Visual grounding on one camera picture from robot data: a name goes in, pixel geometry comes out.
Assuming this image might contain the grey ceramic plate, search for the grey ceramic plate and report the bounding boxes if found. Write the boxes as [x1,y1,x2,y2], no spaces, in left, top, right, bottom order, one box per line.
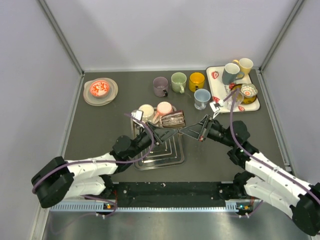
[83,77,119,107]

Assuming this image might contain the yellow ceramic mug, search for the yellow ceramic mug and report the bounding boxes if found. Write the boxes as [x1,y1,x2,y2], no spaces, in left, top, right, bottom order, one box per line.
[189,72,205,92]

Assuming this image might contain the purple ceramic mug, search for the purple ceramic mug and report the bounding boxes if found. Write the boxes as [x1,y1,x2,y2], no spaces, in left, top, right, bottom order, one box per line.
[153,76,169,98]

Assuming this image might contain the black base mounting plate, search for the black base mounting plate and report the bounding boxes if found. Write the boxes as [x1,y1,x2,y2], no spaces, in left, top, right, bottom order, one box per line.
[84,181,264,208]

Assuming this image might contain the clear glass cup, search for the clear glass cup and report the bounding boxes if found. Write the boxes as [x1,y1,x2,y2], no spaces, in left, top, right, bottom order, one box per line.
[224,90,244,111]

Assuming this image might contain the light grey ceramic mug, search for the light grey ceramic mug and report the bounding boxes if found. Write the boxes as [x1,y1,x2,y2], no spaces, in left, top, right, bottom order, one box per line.
[194,88,211,110]

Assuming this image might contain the blue patterned small bowl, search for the blue patterned small bowl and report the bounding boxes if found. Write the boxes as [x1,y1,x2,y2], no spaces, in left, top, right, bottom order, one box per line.
[240,83,258,98]

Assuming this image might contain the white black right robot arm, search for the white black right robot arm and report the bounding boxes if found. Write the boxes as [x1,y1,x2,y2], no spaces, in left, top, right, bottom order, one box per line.
[179,115,320,236]

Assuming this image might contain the pink ceramic mug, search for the pink ceramic mug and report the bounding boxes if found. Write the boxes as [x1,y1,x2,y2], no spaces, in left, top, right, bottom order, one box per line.
[151,101,173,124]

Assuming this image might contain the light green ceramic mug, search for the light green ceramic mug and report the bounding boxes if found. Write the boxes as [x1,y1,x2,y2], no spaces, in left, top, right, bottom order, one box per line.
[171,72,187,94]

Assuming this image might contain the pale yellow mug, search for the pale yellow mug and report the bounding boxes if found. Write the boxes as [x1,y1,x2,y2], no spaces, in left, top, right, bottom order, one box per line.
[232,58,254,75]

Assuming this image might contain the grey slotted cable duct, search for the grey slotted cable duct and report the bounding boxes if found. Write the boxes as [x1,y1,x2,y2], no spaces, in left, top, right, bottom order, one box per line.
[49,199,263,213]

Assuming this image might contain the cream ceramic mug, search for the cream ceramic mug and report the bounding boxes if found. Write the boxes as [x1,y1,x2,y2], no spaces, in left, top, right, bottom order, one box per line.
[138,104,155,123]

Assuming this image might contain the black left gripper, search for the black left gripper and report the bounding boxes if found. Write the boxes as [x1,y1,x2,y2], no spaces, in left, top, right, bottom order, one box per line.
[128,121,179,159]

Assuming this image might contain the brown striped small mug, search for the brown striped small mug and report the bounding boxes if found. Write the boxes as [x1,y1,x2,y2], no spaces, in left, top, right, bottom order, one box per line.
[160,110,186,129]

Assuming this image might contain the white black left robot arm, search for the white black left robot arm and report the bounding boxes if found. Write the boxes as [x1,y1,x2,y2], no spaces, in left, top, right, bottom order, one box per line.
[31,123,178,209]

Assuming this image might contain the strawberry print white tray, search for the strawberry print white tray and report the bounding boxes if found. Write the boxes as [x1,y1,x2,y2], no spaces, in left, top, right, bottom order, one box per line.
[205,65,261,114]

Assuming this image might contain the red patterned bowl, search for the red patterned bowl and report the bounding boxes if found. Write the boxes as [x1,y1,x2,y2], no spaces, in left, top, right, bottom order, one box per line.
[89,80,110,98]

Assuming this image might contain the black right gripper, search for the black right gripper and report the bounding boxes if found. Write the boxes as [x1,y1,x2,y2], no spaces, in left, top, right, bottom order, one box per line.
[179,114,236,148]

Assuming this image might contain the dark grey tall mug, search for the dark grey tall mug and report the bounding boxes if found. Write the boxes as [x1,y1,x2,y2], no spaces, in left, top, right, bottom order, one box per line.
[222,63,245,85]

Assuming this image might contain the silver metal tray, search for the silver metal tray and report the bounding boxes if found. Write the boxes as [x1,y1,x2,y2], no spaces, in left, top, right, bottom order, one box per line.
[133,133,185,171]

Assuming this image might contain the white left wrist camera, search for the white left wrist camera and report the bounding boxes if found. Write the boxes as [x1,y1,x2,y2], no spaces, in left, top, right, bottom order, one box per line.
[131,109,144,122]

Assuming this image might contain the yellow ceramic bowl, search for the yellow ceramic bowl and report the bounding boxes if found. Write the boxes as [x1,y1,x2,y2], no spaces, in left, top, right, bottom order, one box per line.
[230,84,258,105]

